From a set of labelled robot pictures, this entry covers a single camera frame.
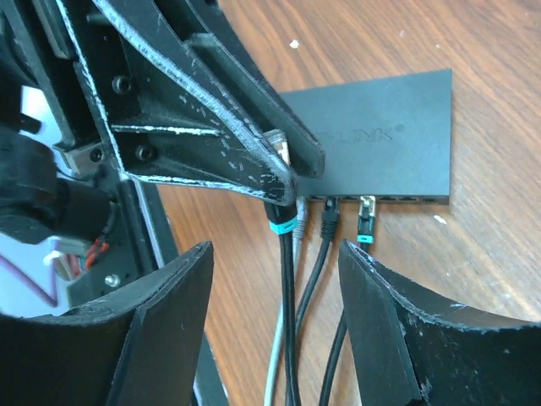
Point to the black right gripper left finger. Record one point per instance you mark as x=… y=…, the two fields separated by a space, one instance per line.
x=138 y=345

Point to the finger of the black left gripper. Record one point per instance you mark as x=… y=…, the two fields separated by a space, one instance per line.
x=204 y=28

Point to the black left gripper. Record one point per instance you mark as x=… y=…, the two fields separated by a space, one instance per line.
x=115 y=71

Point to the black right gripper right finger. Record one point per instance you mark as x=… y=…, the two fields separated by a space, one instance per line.
x=413 y=346

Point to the black cable teal band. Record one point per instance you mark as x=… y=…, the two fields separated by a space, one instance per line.
x=365 y=237

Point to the black network switch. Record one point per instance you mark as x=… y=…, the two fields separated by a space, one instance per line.
x=389 y=137

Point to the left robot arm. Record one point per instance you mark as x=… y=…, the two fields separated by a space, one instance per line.
x=79 y=194

